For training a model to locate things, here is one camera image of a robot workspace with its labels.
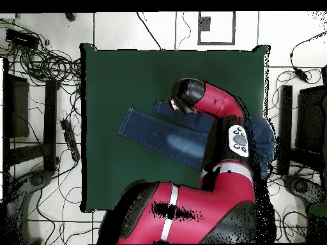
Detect black power strip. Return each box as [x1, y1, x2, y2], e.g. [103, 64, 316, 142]
[60, 119, 81, 162]

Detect grey square floor frame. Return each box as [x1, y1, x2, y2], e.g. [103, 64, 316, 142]
[197, 11, 236, 46]

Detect black flat box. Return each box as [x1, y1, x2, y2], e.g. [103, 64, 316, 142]
[295, 85, 327, 155]
[2, 73, 31, 139]

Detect black upright bar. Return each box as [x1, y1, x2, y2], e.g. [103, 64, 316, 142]
[42, 80, 59, 172]
[277, 85, 294, 176]

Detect thick black floor cable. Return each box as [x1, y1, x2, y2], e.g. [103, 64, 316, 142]
[136, 11, 164, 51]

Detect black cable tangle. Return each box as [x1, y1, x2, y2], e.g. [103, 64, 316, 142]
[7, 38, 82, 86]

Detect dark green table cloth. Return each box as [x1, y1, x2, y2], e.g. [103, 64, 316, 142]
[80, 43, 270, 214]

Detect blue denim jeans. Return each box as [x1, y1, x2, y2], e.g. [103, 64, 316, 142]
[117, 100, 277, 179]

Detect thin black floor cable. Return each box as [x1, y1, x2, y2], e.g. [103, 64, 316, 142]
[175, 11, 192, 51]

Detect black power adapter box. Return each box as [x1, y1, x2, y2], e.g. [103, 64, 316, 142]
[4, 28, 40, 50]

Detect black cable with inline adapter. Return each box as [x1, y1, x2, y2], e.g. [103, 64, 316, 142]
[289, 31, 327, 83]

